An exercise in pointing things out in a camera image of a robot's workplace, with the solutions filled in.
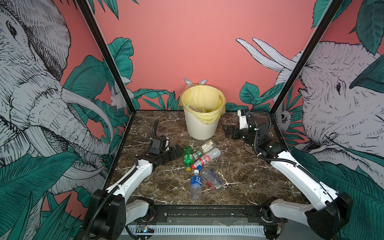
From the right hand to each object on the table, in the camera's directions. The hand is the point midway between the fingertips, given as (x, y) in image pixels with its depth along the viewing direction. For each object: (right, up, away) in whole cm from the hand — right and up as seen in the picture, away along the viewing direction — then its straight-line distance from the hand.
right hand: (228, 122), depth 74 cm
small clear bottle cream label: (-9, -15, +19) cm, 26 cm away
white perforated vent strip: (-14, -52, -4) cm, 54 cm away
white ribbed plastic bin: (-15, -4, +19) cm, 25 cm away
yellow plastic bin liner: (-8, +14, +31) cm, 35 cm away
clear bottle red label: (-7, -20, +17) cm, 27 cm away
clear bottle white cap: (-18, +10, +23) cm, 31 cm away
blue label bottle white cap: (-16, -36, +9) cm, 40 cm away
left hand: (-26, -16, +10) cm, 33 cm away
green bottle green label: (-21, -21, +14) cm, 33 cm away
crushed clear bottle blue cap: (-7, -34, +12) cm, 36 cm away
